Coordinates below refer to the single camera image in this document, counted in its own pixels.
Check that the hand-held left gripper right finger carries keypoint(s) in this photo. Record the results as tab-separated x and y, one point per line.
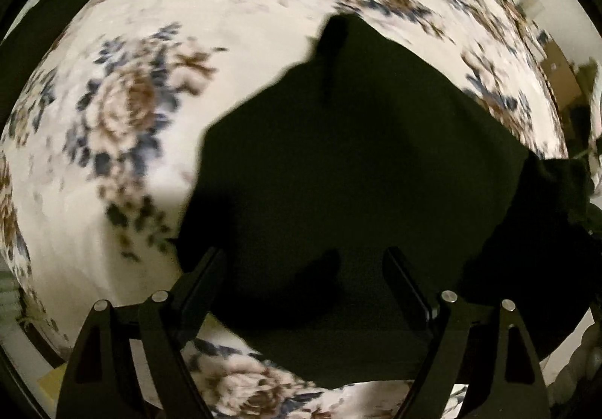
405	280

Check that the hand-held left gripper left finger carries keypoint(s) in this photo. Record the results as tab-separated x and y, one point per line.
207	280

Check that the black small garment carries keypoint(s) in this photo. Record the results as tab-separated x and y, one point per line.
352	165

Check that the cardboard box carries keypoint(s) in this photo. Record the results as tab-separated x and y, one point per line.
559	76

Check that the floral printed bedspread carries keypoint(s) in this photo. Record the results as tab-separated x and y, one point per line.
211	0

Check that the dark green cloth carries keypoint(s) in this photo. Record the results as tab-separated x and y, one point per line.
47	24

